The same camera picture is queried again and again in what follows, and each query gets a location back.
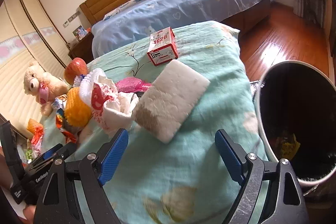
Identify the white red plastic bag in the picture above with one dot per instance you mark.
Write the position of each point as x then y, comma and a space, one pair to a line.
111, 109

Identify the person's left hand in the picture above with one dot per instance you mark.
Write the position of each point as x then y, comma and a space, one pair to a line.
6, 180

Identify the wooden nightstand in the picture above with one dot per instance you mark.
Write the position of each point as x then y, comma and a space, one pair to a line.
83, 49

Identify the framed photo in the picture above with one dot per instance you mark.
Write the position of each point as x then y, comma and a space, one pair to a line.
80, 33

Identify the red white carton box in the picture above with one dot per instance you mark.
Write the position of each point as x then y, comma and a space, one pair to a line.
162, 47

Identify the cream teddy bear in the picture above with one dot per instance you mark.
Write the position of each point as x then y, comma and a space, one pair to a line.
43, 86

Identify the foil snack wrapper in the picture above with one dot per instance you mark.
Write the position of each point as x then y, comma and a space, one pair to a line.
62, 125

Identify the orange foam net on floor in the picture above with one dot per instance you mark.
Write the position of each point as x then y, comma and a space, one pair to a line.
34, 127

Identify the red apple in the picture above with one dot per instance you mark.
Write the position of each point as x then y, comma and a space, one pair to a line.
75, 68

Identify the yellow wrapper in bin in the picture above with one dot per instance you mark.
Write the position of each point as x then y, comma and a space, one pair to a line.
286, 146

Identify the cream sliding wardrobe doors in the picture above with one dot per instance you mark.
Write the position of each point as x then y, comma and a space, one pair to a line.
27, 35

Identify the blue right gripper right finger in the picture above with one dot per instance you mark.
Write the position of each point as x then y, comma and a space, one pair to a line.
233, 156

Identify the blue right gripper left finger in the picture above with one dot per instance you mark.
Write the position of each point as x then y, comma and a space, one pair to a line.
52, 151

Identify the white round trash bin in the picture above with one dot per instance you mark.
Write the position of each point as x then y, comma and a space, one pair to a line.
297, 100

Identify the teal floral blanket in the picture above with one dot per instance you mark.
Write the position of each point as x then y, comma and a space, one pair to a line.
186, 181

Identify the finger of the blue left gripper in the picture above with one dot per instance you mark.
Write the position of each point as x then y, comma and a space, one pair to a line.
110, 154

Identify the white foam pad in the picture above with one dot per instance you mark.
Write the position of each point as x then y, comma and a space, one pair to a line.
164, 107

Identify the blue bed sheet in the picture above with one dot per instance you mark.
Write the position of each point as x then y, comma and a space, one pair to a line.
147, 16

